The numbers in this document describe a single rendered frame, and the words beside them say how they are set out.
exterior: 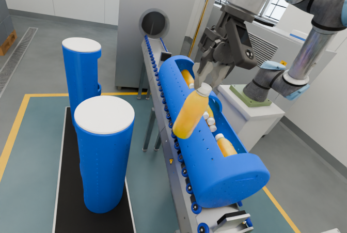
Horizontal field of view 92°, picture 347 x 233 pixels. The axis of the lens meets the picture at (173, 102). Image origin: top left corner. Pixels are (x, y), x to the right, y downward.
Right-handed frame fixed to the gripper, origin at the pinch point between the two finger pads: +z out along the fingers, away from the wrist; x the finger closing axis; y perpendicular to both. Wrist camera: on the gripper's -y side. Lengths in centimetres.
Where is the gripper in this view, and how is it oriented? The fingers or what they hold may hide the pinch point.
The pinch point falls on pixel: (204, 88)
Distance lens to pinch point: 48.5
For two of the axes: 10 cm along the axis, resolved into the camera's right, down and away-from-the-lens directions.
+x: -8.9, -0.8, -4.5
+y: -2.9, -6.5, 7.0
